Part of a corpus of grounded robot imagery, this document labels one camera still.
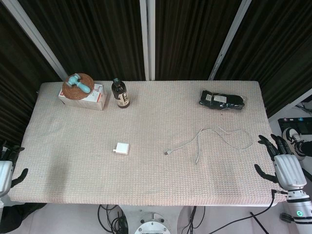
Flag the white USB cable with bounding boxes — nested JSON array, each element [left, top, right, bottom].
[[163, 127, 254, 164]]

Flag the black socks in plastic bag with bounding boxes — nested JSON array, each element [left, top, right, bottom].
[[197, 90, 246, 111]]

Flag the white metal frame post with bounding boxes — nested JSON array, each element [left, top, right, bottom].
[[208, 0, 255, 81], [3, 0, 68, 82], [139, 0, 156, 81]]

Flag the black curtain panel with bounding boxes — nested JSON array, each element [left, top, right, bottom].
[[155, 0, 243, 81], [215, 0, 312, 119], [18, 0, 147, 81], [0, 0, 61, 147]]

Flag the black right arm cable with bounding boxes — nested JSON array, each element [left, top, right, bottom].
[[250, 189, 289, 220]]

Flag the dark glass bottle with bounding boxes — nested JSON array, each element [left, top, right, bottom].
[[111, 78, 131, 109]]

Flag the beige waffle tablecloth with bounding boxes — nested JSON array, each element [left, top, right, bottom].
[[8, 80, 288, 208]]

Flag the white cardboard box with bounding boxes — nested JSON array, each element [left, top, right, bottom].
[[58, 82, 109, 112]]

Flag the black and white sneaker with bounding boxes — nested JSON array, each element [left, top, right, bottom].
[[282, 126, 312, 160]]

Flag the teal massage roller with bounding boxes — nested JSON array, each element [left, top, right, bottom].
[[67, 75, 91, 94]]

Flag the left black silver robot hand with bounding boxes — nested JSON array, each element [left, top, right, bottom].
[[0, 140, 29, 195]]

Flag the round woven brown coaster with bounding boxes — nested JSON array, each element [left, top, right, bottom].
[[62, 73, 94, 100]]

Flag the black floor cable bundle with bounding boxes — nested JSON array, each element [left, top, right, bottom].
[[97, 204, 129, 234], [181, 206, 198, 234]]

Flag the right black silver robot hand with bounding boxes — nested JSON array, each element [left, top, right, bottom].
[[254, 134, 307, 192]]

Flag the white charger block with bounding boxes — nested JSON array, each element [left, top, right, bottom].
[[112, 142, 131, 154]]

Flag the round metal robot base flange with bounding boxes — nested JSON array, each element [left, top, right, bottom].
[[135, 212, 171, 234]]

